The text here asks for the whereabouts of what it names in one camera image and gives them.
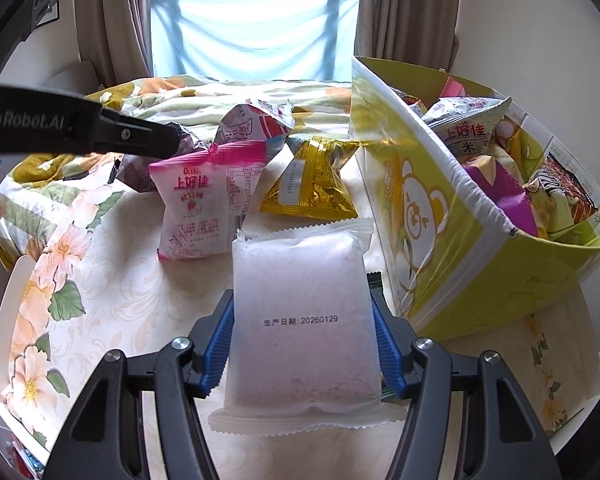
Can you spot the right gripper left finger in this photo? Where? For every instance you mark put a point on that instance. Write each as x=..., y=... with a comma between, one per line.
x=105, y=436

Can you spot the pink white snack bag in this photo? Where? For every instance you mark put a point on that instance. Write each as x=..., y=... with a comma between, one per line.
x=206, y=195

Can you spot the translucent white snack pack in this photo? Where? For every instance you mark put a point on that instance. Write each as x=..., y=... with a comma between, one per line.
x=303, y=351

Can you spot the floral green orange blanket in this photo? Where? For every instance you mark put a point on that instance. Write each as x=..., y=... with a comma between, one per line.
x=40, y=192

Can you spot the maroon blue snack bag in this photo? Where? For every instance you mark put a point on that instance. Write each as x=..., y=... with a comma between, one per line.
x=132, y=170

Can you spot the left brown curtain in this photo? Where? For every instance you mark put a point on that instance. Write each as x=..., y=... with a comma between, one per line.
x=115, y=36

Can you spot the brown curtain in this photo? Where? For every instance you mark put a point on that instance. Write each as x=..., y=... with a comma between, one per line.
x=115, y=36
x=421, y=32

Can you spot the yellow green cardboard box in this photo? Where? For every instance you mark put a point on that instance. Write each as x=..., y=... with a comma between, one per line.
x=456, y=264

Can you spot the small green biscuit packet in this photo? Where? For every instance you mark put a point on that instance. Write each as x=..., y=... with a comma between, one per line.
x=380, y=308

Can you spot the purple chips bag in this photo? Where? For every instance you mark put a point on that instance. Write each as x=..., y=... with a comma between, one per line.
x=504, y=191

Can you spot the red white shrimp chips bag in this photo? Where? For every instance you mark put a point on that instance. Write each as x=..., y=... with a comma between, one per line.
x=255, y=120

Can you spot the red noodle snack bag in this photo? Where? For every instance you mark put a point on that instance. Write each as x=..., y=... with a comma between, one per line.
x=558, y=196

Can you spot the light blue window cloth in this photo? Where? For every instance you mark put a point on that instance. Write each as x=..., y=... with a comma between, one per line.
x=254, y=40

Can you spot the gold yellow snack bag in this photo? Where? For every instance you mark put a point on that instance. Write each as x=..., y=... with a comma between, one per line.
x=311, y=186

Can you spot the grey white rice snack bag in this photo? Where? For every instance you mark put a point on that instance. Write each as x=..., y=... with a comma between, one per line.
x=465, y=125

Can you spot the pink snack bag at back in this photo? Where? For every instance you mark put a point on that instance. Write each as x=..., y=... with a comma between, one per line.
x=452, y=89

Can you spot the right brown curtain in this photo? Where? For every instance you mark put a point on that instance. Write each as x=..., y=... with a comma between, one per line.
x=421, y=32

